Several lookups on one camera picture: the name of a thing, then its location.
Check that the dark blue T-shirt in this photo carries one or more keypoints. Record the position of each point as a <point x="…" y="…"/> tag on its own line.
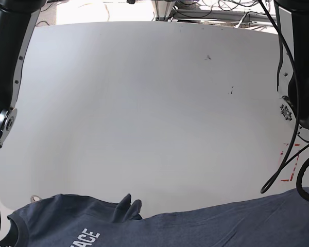
<point x="72" y="220"/>

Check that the right-side robot arm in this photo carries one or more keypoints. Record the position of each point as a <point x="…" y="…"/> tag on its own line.
<point x="17" y="22"/>

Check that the left-side robot arm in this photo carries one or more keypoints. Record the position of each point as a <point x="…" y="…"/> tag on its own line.
<point x="293" y="80"/>

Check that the left table grommet hole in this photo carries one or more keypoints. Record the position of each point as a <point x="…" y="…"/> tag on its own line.
<point x="35" y="198"/>

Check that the red tape rectangle marking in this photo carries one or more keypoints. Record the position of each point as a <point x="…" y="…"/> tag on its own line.
<point x="287" y="174"/>

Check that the metal frame post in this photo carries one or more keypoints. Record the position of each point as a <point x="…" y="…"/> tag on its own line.
<point x="162" y="9"/>

